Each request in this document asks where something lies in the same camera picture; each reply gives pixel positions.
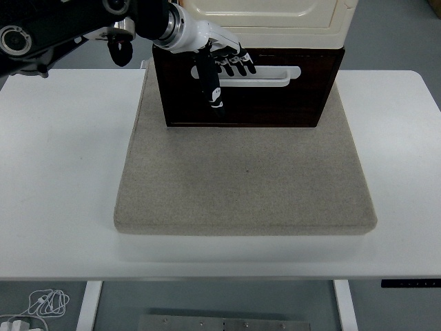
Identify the white drawer handle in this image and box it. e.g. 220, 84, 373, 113
190, 65, 302, 88

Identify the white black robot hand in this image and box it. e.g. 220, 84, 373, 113
168, 6, 258, 119

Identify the white charger plug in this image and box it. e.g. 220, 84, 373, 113
0, 319, 32, 331

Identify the white earphone cable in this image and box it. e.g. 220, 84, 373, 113
0, 288, 70, 331

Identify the cream plastic cabinet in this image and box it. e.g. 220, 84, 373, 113
178, 0, 356, 49

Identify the beige fabric mat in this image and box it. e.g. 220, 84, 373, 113
113, 58, 378, 237

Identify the black table control panel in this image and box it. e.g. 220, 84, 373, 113
380, 279, 441, 289

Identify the dark brown wooden drawer housing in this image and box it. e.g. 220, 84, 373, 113
152, 43, 347, 128

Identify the white table leg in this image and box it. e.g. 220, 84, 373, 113
74, 281, 103, 331
332, 279, 359, 331

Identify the grey metal plate with screws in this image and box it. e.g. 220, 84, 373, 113
137, 314, 312, 331

